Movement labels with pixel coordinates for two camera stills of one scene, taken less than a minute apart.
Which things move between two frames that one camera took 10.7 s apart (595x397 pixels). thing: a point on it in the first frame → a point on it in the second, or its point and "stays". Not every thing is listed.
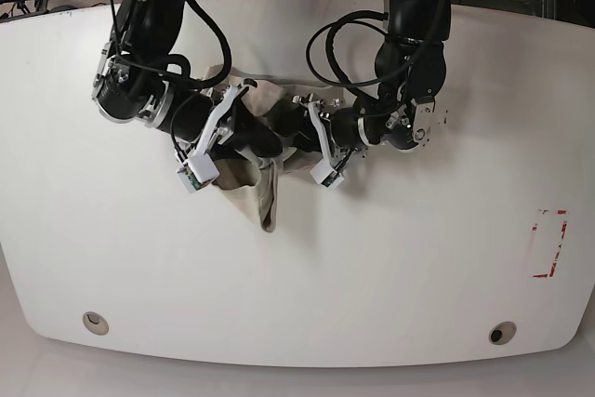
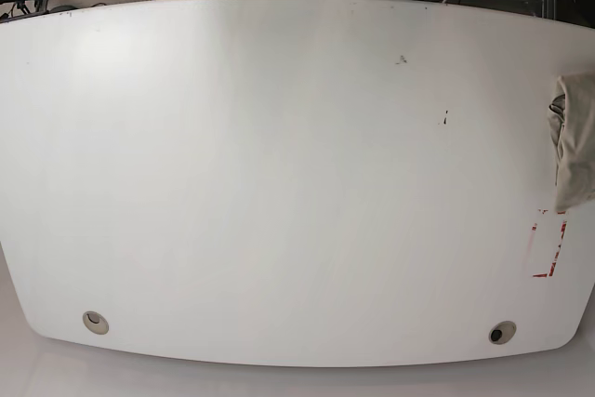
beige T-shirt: [262, 178] → [571, 118]
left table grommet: [95, 323] stays
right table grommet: [502, 332] stays
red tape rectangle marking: [551, 269] stays
